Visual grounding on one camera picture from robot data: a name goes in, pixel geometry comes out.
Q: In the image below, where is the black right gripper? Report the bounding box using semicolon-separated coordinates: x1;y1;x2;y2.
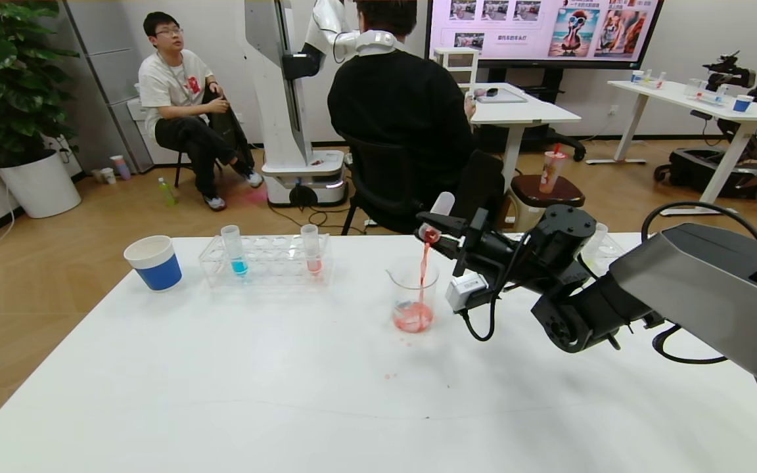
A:
413;207;531;277

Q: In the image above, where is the red pigment test tube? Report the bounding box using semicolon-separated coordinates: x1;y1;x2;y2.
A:
420;191;456;245

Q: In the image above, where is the blue pigment test tube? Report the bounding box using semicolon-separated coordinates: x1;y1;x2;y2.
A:
220;225;249;278

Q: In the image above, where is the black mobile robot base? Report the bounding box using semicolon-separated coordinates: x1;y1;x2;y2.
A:
654;146;757;200

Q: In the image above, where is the glass beaker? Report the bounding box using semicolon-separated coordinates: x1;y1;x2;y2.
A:
385;258;440;334

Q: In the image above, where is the pink pigment test tube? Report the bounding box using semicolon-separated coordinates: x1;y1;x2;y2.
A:
300;224;323;277

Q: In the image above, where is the clear acrylic tube rack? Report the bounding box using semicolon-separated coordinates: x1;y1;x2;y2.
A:
198;233;331;288
579;233;626;267

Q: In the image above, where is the small clear tube rack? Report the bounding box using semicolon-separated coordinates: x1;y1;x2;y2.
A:
684;78;729;106

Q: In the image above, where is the black office chair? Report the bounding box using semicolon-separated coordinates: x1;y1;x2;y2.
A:
339;128;458;236

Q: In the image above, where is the pink drink cup with straw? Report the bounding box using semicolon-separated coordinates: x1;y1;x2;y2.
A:
539;143;568;195

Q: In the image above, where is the beige stool brown seat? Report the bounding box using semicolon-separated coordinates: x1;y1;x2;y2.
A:
507;174;586;234

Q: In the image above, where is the black swivel chair base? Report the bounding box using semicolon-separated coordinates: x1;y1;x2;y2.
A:
523;125;587;163

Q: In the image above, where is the man in black sweater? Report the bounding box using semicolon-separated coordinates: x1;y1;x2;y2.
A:
327;0;484;224

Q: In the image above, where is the small white desk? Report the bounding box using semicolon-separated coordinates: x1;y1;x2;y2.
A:
461;82;582;194

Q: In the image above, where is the grey tablet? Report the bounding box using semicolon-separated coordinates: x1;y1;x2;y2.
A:
474;87;528;104

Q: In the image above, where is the white desktop shelf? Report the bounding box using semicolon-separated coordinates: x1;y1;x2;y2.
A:
434;47;480;86

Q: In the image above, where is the white neck band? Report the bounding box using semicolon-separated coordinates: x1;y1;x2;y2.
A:
354;31;400;57

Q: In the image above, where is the large display screen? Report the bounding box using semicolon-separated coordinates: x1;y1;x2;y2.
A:
426;0;665;72

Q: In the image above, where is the white humanoid robot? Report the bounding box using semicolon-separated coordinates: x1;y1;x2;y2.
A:
244;0;369;210

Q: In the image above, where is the long white desk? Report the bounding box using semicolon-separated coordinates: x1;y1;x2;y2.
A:
585;79;757;217

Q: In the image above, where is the blue white paper cup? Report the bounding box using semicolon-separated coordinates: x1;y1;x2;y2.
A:
123;235;183;292

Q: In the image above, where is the man in white shirt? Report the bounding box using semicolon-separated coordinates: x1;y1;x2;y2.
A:
138;11;265;212

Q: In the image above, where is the white low cabinet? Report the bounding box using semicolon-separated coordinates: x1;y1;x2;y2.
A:
127;99;182;165

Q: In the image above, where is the grey tall cabinet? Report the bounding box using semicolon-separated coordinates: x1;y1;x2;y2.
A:
63;0;156;173

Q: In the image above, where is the white planter pot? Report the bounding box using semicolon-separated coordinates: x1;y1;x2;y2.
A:
0;150;83;219

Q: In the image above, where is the green potted plant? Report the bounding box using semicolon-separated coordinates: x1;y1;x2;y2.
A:
0;0;81;169

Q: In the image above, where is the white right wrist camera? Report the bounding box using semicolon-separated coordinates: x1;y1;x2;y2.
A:
446;273;490;313

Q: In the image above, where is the black camera cable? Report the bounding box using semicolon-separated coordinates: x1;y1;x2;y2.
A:
459;305;499;342

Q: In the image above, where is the black floor cable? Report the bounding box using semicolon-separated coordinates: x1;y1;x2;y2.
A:
267;202;369;235

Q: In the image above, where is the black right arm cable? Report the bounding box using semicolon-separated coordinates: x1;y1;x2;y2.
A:
653;325;727;365

